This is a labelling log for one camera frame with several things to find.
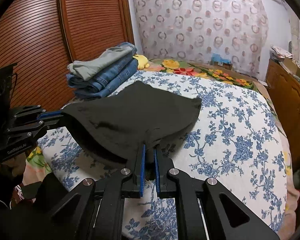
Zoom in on black pants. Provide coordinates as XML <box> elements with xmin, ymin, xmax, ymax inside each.
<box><xmin>62</xmin><ymin>80</ymin><xmax>202</xmax><ymax>170</ymax></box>

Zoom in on wooden sideboard cabinet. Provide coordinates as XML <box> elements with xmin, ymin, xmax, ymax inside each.
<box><xmin>265</xmin><ymin>59</ymin><xmax>300</xmax><ymax>189</ymax></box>

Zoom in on folded blue jeans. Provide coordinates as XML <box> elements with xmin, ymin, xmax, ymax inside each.
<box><xmin>67</xmin><ymin>42</ymin><xmax>139</xmax><ymax>92</ymax></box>
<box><xmin>74</xmin><ymin>64</ymin><xmax>140</xmax><ymax>100</ymax></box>

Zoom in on yellow plush toy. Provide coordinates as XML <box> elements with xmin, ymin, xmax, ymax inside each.
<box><xmin>133</xmin><ymin>54</ymin><xmax>151</xmax><ymax>70</ymax></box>

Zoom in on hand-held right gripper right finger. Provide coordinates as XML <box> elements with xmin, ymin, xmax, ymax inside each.
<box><xmin>154</xmin><ymin>148</ymin><xmax>282</xmax><ymax>240</ymax></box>

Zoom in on open cardboard box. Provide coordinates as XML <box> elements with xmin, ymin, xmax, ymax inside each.
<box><xmin>281</xmin><ymin>55</ymin><xmax>300</xmax><ymax>77</ymax></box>

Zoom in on blue floral bed sheet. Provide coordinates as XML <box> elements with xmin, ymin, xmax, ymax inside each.
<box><xmin>37</xmin><ymin>70</ymin><xmax>288</xmax><ymax>240</ymax></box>

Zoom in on small cardboard box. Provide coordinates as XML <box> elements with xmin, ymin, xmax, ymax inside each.
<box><xmin>211</xmin><ymin>61</ymin><xmax>233</xmax><ymax>71</ymax></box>

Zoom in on brown louvred wooden wardrobe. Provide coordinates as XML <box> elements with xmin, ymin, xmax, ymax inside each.
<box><xmin>0</xmin><ymin>0</ymin><xmax>136</xmax><ymax>121</ymax></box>

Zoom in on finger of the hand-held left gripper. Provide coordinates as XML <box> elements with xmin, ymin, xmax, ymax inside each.
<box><xmin>5</xmin><ymin>116</ymin><xmax>66</xmax><ymax>143</ymax></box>
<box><xmin>10</xmin><ymin>105</ymin><xmax>65</xmax><ymax>123</ymax></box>

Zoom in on folded grey pants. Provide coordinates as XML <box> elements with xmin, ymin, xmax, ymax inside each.
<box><xmin>67</xmin><ymin>46</ymin><xmax>138</xmax><ymax>81</ymax></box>

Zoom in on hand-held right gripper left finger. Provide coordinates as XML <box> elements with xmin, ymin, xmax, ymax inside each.
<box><xmin>47</xmin><ymin>144</ymin><xmax>147</xmax><ymax>240</ymax></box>

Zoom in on sheer curtain with ring pattern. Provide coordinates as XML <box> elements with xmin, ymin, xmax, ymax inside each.
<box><xmin>130</xmin><ymin>0</ymin><xmax>269</xmax><ymax>81</ymax></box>

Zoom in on stack of folded pink cloths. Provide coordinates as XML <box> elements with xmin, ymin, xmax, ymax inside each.
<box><xmin>269</xmin><ymin>44</ymin><xmax>293</xmax><ymax>61</ymax></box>

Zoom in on beige patterned side curtain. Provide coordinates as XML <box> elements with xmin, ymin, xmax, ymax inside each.
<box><xmin>288</xmin><ymin>12</ymin><xmax>300</xmax><ymax>58</ymax></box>

